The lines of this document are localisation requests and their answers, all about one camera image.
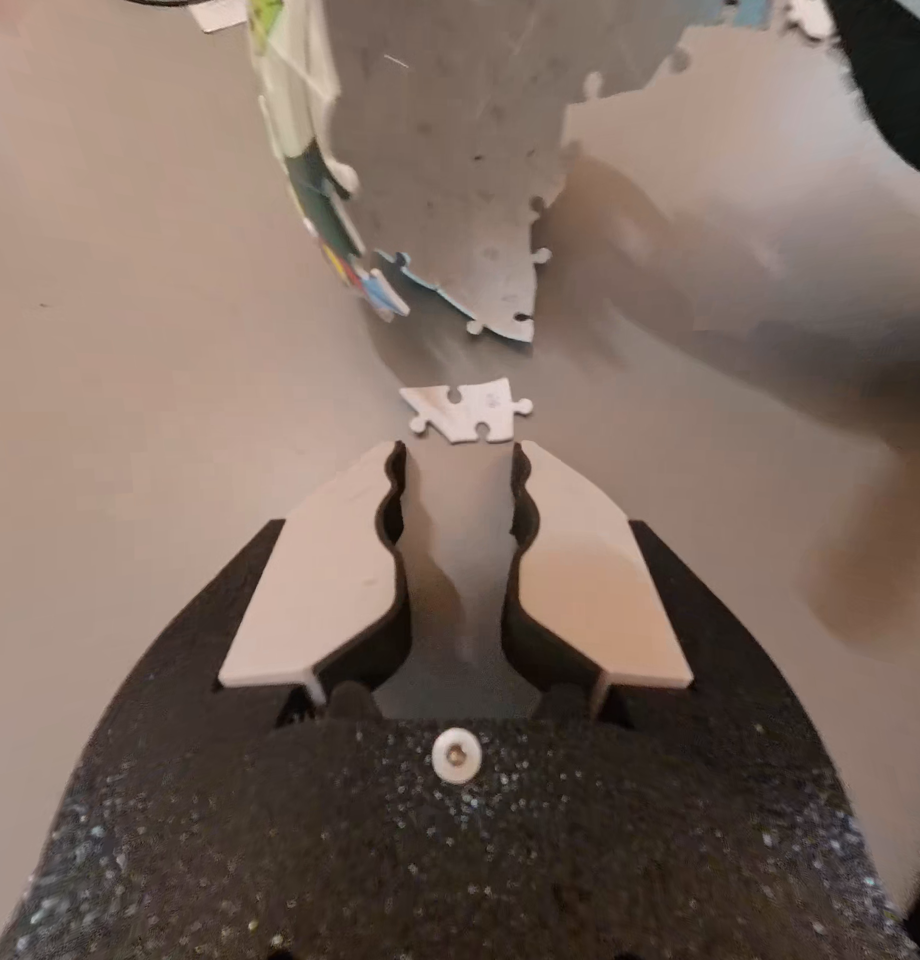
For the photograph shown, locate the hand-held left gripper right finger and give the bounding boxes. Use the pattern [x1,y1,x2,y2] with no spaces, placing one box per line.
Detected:
[502,440,695,715]

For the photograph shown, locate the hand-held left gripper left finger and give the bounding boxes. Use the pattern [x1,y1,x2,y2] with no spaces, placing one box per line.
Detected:
[218,441,413,704]

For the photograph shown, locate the partly built puzzle ball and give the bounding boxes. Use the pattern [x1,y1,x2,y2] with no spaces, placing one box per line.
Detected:
[246,0,837,345]

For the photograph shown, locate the folded puzzle leaflet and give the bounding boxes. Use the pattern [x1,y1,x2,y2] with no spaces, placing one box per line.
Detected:
[188,0,252,33]

